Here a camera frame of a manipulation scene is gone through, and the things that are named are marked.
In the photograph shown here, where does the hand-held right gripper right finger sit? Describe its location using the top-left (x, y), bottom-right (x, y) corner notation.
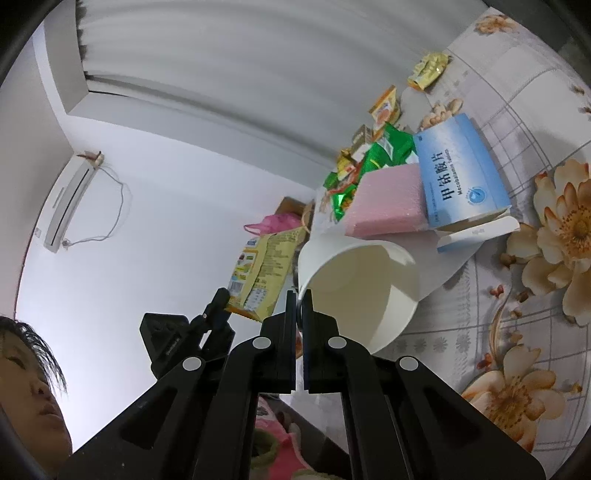
top-left (302, 292), bottom-right (546, 480)

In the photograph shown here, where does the person's head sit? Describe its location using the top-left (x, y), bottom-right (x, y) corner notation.
top-left (0, 316), bottom-right (74, 474)

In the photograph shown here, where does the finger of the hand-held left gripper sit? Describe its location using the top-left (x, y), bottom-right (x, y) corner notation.
top-left (203, 288), bottom-right (230, 324)

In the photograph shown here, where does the pink plastic bag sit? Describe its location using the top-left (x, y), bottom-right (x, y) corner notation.
top-left (244, 213), bottom-right (303, 237)

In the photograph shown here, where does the green snack packet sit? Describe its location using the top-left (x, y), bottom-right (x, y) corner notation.
top-left (329, 124), bottom-right (419, 222)

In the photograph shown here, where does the small yellow packet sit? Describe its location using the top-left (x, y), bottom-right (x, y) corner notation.
top-left (338, 148), bottom-right (365, 178)

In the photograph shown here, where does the yellow snack bag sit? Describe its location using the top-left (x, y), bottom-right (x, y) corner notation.
top-left (226, 227), bottom-right (308, 322)

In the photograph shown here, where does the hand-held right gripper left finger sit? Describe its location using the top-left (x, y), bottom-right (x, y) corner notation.
top-left (55, 291), bottom-right (296, 480)

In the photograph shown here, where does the blue white medicine box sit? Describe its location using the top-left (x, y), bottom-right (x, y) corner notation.
top-left (412, 113), bottom-right (521, 253)

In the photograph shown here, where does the white paper cup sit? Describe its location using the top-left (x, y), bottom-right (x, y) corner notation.
top-left (297, 233), bottom-right (422, 356)

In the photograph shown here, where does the floral tablecloth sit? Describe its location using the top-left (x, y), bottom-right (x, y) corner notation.
top-left (305, 11), bottom-right (591, 462)

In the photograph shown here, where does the white curtain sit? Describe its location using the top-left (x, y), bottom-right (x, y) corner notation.
top-left (76, 0), bottom-right (491, 191)

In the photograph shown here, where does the cardboard box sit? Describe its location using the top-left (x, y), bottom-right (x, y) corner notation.
top-left (274, 197), bottom-right (315, 219)

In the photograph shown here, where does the pink sponge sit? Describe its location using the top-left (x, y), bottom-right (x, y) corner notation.
top-left (342, 164), bottom-right (428, 238)

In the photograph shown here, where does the orange snack packet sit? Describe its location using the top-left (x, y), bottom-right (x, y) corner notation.
top-left (368, 85), bottom-right (402, 126)

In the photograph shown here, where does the gold foil packet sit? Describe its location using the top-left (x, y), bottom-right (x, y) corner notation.
top-left (407, 52), bottom-right (451, 91)

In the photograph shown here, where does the white air conditioner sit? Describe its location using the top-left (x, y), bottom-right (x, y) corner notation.
top-left (43, 154), bottom-right (105, 254)

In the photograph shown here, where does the air conditioner cable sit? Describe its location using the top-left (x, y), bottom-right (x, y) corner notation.
top-left (62, 157), bottom-right (133, 248)

